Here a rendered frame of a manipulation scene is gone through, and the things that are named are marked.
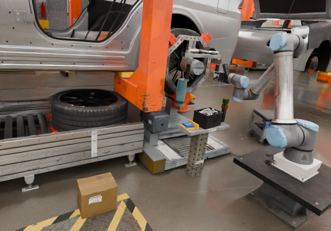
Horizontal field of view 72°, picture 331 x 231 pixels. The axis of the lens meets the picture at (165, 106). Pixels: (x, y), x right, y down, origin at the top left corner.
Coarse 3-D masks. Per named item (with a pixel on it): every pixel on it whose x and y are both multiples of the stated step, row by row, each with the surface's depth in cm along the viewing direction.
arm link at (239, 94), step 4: (236, 88) 188; (236, 92) 188; (240, 92) 187; (244, 92) 190; (232, 96) 193; (236, 96) 189; (240, 96) 188; (244, 96) 189; (236, 100) 190; (240, 100) 190
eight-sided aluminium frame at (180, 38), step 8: (192, 40) 210; (200, 40) 215; (168, 48) 204; (200, 48) 226; (168, 56) 202; (168, 64) 205; (208, 64) 231; (208, 72) 234; (168, 80) 210; (200, 80) 232; (176, 88) 218; (192, 88) 229
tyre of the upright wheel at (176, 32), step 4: (172, 28) 223; (176, 28) 220; (172, 32) 207; (176, 32) 208; (180, 32) 210; (184, 32) 212; (188, 32) 215; (192, 32) 217; (176, 36) 209; (164, 88) 221; (168, 88) 223; (168, 92) 226; (172, 92) 228; (188, 92) 239
